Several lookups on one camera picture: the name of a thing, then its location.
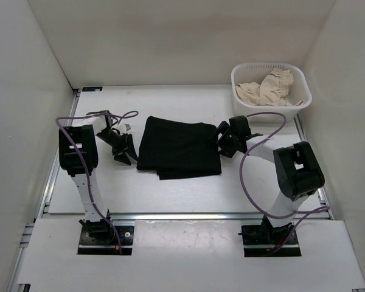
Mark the white plastic basket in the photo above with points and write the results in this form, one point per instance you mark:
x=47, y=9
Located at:
x=300, y=95

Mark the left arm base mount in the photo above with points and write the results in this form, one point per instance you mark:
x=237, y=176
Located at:
x=99, y=238

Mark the black trousers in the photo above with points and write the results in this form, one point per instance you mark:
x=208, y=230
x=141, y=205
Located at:
x=177, y=150

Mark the beige trousers in basket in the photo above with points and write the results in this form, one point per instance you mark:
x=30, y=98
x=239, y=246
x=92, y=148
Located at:
x=273, y=90

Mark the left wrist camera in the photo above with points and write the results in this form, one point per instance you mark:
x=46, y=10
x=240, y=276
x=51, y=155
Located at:
x=123, y=128

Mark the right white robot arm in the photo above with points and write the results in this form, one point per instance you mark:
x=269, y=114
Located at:
x=298, y=174

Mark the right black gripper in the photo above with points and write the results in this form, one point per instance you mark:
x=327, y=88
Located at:
x=224, y=128

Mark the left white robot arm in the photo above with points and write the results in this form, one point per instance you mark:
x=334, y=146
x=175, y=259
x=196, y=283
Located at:
x=79, y=157

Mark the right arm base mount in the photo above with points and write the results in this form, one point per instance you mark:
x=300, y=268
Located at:
x=264, y=241

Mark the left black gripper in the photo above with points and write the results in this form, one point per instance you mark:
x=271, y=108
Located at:
x=128, y=146

